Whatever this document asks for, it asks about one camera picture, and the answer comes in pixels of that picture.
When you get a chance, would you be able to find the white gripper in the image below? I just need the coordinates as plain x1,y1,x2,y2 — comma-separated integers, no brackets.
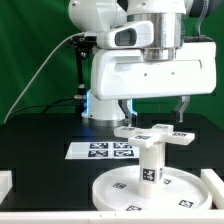
91,42,216,126

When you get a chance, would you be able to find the white cross-shaped table base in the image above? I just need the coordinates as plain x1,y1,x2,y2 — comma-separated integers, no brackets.
114,124,195,149

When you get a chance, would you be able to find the white round table top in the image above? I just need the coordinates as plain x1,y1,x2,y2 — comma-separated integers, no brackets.
92,165,212,212

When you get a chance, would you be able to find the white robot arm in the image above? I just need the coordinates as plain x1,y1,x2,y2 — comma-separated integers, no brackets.
68,0,224,126

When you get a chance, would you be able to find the white marker tag plate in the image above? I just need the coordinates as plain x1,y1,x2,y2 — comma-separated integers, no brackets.
65,141,139,160

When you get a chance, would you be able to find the white right border block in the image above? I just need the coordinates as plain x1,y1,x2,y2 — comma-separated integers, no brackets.
201,169,224,210

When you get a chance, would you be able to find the white border block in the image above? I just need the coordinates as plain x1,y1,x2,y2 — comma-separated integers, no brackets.
0,171,12,204
201,169,224,210

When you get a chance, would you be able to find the white left border block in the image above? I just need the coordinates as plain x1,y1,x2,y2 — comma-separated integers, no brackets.
0,171,12,204

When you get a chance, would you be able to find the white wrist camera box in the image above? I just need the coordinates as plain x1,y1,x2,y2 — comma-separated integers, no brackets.
97,21,154,49

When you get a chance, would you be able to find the black camera stand pole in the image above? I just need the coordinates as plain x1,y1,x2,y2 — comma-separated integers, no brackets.
75,47,87,113

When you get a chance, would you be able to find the black camera on stand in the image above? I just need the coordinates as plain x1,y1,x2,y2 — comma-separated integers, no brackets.
67,33,96,48

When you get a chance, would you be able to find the grey camera cable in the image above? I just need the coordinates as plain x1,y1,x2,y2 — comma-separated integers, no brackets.
3,33,86,125

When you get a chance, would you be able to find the black cable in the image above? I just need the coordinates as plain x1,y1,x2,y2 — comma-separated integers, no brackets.
6,97,84,122

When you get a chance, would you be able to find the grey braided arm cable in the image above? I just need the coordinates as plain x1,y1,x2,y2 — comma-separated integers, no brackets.
194,0,214,43

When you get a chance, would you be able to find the white front border rail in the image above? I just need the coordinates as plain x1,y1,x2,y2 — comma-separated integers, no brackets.
0,210,224,224

